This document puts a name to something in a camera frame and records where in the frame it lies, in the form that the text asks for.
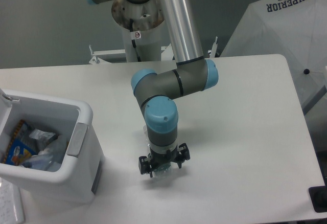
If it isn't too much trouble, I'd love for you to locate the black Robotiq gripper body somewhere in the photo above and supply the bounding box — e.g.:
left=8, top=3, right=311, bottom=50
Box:
left=150, top=149, right=178, bottom=169

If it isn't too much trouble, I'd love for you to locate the black device at table edge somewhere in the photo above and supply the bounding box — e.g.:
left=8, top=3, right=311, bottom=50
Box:
left=309, top=186, right=326, bottom=213

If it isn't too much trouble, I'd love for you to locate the white Superior umbrella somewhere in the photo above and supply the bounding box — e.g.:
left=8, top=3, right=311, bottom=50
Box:
left=221, top=0, right=326, bottom=106

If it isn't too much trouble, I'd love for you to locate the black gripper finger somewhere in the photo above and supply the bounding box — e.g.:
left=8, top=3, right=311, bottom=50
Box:
left=173, top=143, right=190, bottom=169
left=138, top=156, right=156, bottom=178

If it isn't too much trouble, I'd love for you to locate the silver crumpled wrapper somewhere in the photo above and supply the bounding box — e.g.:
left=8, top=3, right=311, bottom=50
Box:
left=29, top=129, right=58, bottom=150

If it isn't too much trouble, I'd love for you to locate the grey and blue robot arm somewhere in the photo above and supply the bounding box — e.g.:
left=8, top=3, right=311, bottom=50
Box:
left=87, top=0, right=219, bottom=174

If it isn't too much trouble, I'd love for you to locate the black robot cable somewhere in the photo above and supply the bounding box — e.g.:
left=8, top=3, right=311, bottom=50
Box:
left=129, top=18, right=142, bottom=62

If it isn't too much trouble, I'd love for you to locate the blue snack bag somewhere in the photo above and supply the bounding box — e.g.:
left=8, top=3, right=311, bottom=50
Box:
left=1, top=120, right=37, bottom=166

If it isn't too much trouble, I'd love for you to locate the clear bottle with green label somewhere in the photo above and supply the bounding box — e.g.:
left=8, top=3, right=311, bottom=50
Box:
left=143, top=125, right=172, bottom=179

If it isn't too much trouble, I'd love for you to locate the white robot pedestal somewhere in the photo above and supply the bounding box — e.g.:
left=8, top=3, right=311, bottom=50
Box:
left=88, top=0, right=177, bottom=65

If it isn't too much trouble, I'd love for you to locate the crushed clear blue bottle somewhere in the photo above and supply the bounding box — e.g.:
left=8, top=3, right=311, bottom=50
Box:
left=20, top=135, right=67, bottom=172

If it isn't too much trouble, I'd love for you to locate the white trash can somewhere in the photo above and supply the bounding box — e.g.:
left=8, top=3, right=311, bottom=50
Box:
left=1, top=89, right=104, bottom=203

